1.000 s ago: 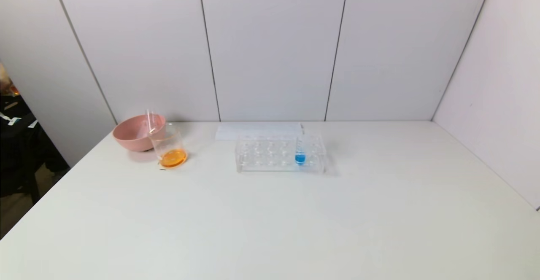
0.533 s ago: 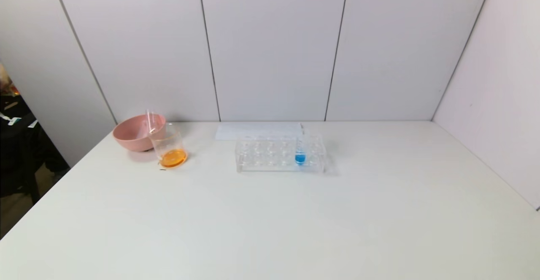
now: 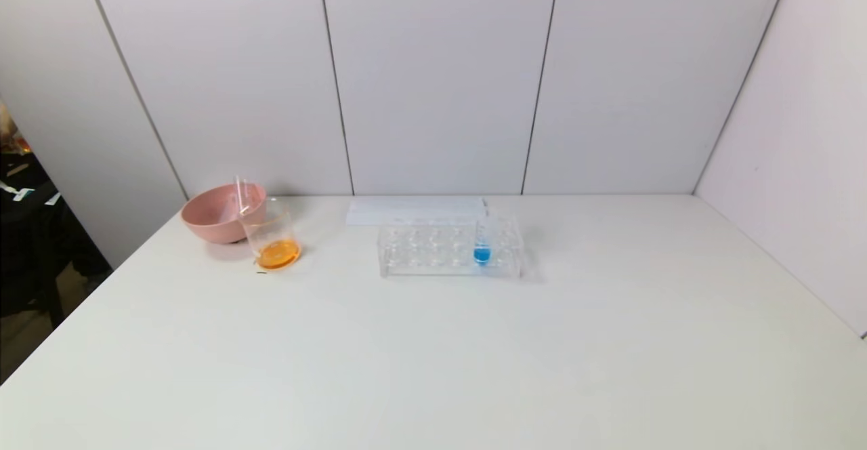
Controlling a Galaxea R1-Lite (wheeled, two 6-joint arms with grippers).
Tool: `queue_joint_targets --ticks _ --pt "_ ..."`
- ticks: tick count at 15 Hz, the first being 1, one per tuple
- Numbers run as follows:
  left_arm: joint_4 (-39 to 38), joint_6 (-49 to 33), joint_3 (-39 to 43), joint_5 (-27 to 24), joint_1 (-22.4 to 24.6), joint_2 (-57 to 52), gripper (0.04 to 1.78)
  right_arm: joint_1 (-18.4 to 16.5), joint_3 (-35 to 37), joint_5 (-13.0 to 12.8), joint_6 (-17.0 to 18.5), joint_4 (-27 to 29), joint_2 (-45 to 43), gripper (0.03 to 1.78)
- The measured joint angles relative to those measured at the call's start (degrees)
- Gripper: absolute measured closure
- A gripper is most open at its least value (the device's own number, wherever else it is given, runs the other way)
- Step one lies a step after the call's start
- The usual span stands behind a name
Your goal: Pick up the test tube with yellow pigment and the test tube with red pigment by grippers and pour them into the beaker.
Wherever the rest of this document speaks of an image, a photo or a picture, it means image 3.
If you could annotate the test tube with yellow pigment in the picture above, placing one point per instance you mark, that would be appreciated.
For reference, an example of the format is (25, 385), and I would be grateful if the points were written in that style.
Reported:
(242, 196)

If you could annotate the clear acrylic test tube rack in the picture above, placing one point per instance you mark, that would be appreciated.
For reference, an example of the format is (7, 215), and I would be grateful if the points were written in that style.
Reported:
(420, 253)

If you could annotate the test tube with blue pigment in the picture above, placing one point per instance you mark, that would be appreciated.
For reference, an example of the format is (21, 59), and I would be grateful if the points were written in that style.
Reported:
(482, 252)

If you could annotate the clear glass beaker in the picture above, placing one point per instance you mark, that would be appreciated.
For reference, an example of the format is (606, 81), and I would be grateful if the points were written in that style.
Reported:
(274, 247)

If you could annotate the white paper sheet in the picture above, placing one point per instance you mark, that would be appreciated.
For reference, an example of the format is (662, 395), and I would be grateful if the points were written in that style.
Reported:
(379, 209)

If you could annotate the pink plastic bowl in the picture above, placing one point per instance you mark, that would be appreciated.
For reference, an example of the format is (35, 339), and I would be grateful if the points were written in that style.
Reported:
(213, 216)

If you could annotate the black stand beside table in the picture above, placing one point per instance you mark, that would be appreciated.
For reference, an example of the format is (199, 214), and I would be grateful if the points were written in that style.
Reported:
(40, 253)

